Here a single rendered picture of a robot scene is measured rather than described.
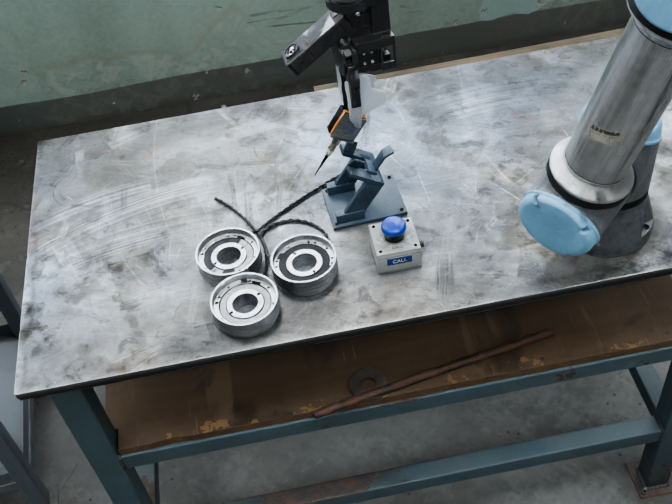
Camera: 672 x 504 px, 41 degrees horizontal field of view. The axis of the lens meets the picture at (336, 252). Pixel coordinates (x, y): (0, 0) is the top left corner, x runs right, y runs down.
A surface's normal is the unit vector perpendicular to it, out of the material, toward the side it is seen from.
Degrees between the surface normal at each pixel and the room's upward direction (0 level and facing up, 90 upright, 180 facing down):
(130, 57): 90
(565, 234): 97
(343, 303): 0
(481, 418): 0
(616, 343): 0
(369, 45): 84
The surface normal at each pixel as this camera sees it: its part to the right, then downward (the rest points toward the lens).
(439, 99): -0.10, -0.68
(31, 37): 0.17, 0.72
